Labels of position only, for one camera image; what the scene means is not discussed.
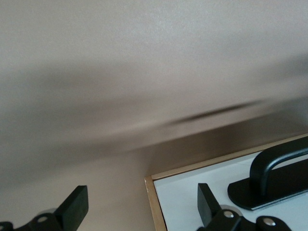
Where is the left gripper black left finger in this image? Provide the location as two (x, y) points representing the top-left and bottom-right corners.
(0, 185), (89, 231)

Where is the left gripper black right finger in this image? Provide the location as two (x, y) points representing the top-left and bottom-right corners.
(197, 182), (292, 231)

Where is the white-fronted wooden drawer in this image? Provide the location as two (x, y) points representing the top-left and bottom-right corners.
(154, 141), (308, 231)

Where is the light wooden drawer cabinet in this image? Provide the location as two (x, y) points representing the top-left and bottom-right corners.
(144, 132), (308, 231)

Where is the black metal drawer handle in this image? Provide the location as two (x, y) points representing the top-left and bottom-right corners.
(227, 137), (308, 211)

